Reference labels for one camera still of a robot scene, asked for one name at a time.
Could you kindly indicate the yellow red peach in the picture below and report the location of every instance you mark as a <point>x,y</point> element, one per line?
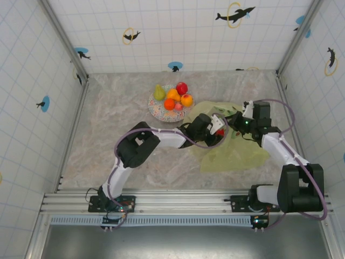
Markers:
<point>186,100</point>

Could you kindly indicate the dolphin blue circle sticker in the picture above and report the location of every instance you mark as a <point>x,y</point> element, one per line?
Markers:
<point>300,20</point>
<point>308,33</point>

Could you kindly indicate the red apple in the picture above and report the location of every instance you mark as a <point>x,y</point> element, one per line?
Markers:
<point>182,88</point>

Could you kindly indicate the aluminium corner post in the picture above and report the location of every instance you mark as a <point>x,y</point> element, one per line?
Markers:
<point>64,40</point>
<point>299,37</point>

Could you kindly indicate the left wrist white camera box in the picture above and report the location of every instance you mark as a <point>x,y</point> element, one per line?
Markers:
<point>217,124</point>

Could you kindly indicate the yellow-green plastic bag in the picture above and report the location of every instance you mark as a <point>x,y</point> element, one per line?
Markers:
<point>231,159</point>

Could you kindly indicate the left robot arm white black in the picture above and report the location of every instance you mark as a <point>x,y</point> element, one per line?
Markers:
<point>169,137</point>

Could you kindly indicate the grey metal shelf panel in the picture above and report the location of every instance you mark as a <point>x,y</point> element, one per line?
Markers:
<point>188,242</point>

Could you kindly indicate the round orange fruit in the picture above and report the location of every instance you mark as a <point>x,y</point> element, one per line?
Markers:
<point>169,104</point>

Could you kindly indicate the aluminium mounting rail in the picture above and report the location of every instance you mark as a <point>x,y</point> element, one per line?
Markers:
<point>175,201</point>

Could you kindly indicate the colourful speckled round plate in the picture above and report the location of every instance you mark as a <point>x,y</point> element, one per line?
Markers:
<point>161,113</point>

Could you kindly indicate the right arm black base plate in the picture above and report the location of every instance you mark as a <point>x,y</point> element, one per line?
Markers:
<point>238,202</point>

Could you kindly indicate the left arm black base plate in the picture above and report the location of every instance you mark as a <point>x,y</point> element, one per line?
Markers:
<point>94,205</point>

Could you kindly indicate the small pink peach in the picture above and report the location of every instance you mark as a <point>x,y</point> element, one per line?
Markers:
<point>178,107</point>

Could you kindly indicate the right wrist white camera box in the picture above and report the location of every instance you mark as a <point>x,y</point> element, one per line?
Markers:
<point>248,109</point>

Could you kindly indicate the green pear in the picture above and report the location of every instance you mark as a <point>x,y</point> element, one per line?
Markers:
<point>159,94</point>

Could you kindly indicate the small red fruit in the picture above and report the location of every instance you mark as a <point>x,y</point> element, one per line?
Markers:
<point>221,133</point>

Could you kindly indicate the aluminium side rail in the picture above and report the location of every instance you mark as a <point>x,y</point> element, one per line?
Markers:
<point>71,137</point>
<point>283,89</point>

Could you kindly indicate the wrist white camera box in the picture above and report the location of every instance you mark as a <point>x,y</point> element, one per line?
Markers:
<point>217,124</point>
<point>248,109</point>

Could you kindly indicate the orange yellow pear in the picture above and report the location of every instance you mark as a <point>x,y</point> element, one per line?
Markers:
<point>173,94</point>

